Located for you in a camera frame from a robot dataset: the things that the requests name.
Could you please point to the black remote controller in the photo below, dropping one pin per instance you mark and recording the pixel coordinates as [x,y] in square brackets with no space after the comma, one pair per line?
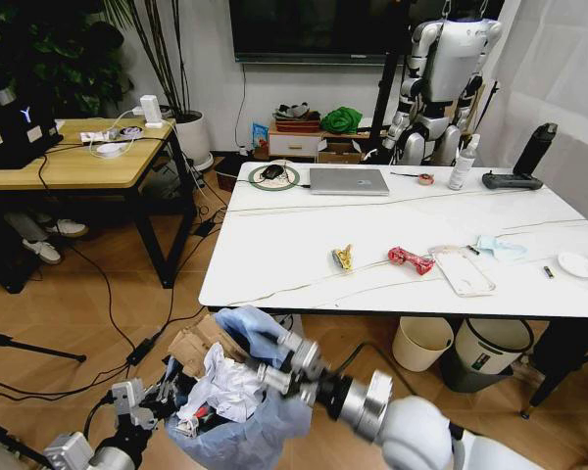
[512,182]

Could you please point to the silver laptop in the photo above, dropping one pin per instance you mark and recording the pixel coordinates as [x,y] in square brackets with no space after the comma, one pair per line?
[348,181]

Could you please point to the small black clip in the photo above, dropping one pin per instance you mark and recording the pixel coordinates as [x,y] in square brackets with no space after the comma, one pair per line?
[472,250]

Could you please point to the black device with glowing Y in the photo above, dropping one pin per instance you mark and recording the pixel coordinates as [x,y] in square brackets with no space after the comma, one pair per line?
[17,132]

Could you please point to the crumpled white paper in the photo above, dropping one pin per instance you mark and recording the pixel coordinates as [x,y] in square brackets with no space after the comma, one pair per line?
[225,387]

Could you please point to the small white dish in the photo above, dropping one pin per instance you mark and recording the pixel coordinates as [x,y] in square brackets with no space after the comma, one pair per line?
[576,265]

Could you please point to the torn brown cardboard piece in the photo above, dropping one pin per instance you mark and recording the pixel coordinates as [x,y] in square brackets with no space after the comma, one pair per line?
[201,340]

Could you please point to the small tape roll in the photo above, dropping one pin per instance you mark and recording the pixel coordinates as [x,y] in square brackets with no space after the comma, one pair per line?
[425,180]

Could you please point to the thin black stick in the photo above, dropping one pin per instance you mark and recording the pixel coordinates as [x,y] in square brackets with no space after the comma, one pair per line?
[404,173]

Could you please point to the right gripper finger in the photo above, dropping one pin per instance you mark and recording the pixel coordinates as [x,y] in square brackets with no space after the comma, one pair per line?
[279,379]
[299,348]

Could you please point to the white charger block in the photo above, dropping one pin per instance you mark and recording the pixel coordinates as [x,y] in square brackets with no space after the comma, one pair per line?
[150,110]

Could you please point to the white plant pot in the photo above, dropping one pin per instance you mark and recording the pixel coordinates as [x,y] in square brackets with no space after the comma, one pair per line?
[198,139]

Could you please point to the black power adapter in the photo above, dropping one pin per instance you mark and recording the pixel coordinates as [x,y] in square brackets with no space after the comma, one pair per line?
[138,351]

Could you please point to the basket with items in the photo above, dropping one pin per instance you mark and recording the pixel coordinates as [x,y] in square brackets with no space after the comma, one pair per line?
[296,120]

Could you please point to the tall thin-stemmed plant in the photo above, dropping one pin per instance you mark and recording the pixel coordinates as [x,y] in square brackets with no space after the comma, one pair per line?
[164,54]

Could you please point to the person's white shoe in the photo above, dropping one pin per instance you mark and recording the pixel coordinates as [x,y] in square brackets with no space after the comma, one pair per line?
[69,227]
[43,251]

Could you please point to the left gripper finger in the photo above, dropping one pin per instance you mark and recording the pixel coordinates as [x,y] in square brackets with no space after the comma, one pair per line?
[175,374]
[163,391]

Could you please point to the large green leafy plant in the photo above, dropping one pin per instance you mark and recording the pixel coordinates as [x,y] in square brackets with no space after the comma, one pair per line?
[63,54]

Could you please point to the white power strip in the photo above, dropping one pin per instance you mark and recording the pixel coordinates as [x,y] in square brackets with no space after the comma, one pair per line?
[103,135]

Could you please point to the round green-rimmed mouse pad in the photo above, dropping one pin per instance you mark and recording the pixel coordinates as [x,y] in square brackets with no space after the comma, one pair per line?
[289,181]

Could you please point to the black table leg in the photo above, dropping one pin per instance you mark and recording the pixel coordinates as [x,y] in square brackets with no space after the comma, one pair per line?
[563,362]

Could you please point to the white round disc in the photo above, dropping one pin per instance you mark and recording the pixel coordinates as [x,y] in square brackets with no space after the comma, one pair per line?
[108,150]

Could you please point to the brown cardboard box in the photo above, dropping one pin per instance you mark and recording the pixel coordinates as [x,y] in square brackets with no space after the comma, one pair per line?
[338,153]

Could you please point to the small white drawer cabinet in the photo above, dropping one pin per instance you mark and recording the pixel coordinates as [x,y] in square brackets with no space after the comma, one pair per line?
[294,144]

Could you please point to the yellow snack wrapper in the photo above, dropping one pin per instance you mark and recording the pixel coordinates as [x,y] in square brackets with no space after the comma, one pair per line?
[342,257]

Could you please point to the beige waste bin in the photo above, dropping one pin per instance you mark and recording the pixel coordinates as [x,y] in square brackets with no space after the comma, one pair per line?
[421,343]

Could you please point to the white curtain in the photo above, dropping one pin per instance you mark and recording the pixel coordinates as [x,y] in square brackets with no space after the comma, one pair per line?
[553,73]

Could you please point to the black computer mouse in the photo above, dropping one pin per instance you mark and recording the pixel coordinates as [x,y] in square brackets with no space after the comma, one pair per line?
[273,171]

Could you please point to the blue snack bag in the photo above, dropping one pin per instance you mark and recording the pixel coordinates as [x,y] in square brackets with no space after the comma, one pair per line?
[260,135]

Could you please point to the trash bin with blue bag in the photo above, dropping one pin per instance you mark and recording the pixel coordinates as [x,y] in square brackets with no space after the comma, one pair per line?
[255,431]

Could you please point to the white humanoid robot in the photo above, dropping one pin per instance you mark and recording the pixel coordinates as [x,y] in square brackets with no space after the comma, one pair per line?
[451,63]

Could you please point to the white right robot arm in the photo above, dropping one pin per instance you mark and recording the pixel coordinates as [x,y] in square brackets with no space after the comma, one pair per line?
[411,431]

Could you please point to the small black battery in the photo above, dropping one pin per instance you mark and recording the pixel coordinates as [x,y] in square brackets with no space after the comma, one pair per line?
[548,271]

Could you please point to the white bin with dark bag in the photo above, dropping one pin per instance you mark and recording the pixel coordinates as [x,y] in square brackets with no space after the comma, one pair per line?
[490,352]

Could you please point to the black wall television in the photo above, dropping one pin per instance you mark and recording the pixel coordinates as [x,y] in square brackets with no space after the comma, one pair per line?
[318,29]

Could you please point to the white spray bottle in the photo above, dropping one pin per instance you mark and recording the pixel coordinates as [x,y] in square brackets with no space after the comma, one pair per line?
[460,169]

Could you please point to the red snack wrapper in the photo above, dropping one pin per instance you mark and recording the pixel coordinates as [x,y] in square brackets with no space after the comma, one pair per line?
[411,259]

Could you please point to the black support stand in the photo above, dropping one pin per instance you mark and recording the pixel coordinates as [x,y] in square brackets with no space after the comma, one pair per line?
[384,98]

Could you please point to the wooden desk with black legs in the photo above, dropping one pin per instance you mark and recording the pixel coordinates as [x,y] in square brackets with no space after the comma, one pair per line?
[78,169]

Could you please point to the green cloth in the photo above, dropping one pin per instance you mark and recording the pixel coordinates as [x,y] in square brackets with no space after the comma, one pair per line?
[342,120]

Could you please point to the black tripod leg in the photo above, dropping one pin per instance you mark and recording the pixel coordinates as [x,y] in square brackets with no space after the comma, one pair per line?
[29,346]

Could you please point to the pale blue face mask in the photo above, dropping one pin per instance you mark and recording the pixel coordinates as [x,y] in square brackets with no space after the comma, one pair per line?
[501,247]

